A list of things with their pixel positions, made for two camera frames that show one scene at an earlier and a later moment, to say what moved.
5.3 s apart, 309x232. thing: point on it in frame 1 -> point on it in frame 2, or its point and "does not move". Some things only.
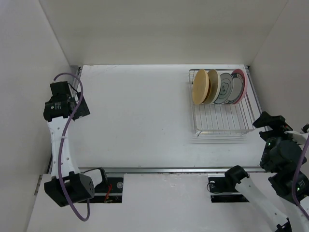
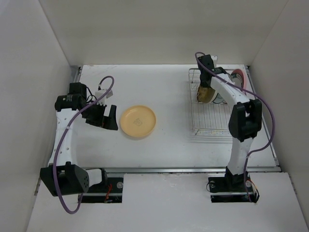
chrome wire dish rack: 227,119 does not move
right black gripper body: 277,122 -> 203,84
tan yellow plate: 200,87 -> 137,121
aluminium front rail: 160,169 does not move
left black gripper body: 81,110 -> 94,114
